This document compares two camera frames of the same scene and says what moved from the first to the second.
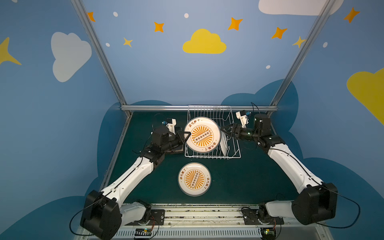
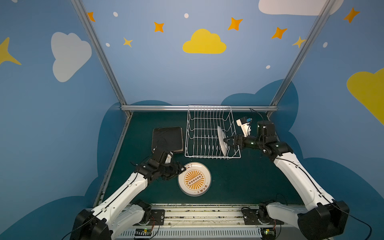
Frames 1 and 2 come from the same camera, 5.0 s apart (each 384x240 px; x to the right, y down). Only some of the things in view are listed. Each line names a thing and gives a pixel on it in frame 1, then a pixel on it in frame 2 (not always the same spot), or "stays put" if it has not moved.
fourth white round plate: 223,142 stays put
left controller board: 143,232 stays put
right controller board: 268,233 stays put
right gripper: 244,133 to 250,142
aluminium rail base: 216,222 stays put
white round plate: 205,134 to 195,181
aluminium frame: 297,64 stays put
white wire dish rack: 228,148 stays put
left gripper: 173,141 to 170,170
